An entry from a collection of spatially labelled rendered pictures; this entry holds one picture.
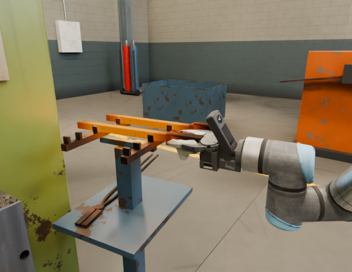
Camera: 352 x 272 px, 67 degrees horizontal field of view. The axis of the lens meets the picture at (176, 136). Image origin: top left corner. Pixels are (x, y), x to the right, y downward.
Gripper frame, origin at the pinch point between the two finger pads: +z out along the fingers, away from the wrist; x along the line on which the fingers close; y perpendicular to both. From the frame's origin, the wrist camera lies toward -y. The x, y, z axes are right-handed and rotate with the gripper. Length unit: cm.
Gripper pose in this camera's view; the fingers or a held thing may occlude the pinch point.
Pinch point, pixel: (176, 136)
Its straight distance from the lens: 78.7
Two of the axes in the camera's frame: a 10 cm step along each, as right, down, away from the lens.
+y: 0.9, 8.9, 4.5
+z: -8.8, -1.3, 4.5
